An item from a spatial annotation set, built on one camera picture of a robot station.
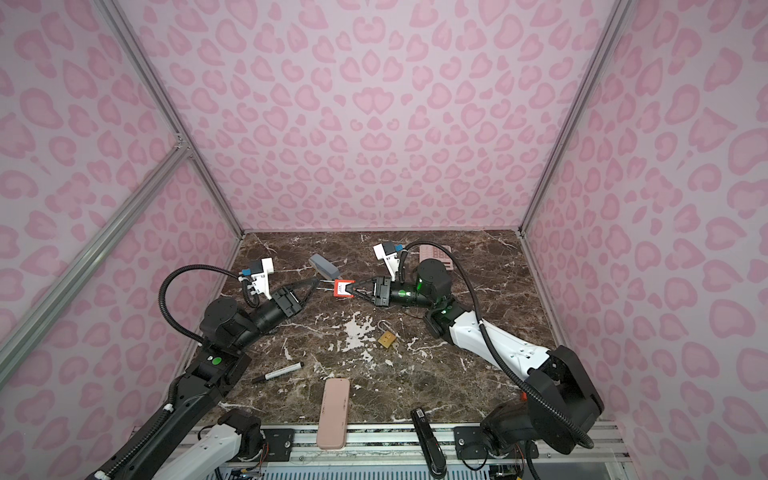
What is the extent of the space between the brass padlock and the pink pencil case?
0.50 ft

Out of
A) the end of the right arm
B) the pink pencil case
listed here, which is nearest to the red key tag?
the end of the right arm

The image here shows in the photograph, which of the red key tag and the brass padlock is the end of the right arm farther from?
the brass padlock

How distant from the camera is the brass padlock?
91 cm

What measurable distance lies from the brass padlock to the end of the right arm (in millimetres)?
298

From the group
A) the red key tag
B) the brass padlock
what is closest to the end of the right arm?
the red key tag

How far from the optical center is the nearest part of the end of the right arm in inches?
24.7

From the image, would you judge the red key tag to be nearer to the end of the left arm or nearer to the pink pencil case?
the end of the left arm

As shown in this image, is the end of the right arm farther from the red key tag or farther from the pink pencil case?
the pink pencil case

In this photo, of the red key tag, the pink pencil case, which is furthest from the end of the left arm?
the pink pencil case
